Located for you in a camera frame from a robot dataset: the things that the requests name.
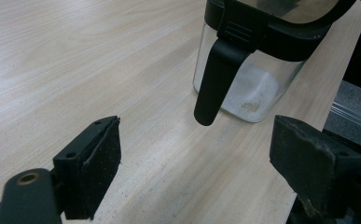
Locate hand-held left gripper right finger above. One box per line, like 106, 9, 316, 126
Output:
269, 114, 361, 219

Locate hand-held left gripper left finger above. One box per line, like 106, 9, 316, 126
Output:
52, 115, 122, 221

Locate glass jug with black handle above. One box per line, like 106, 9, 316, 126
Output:
192, 0, 357, 127

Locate aluminium floor rail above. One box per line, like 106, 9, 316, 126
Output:
322, 79, 361, 148

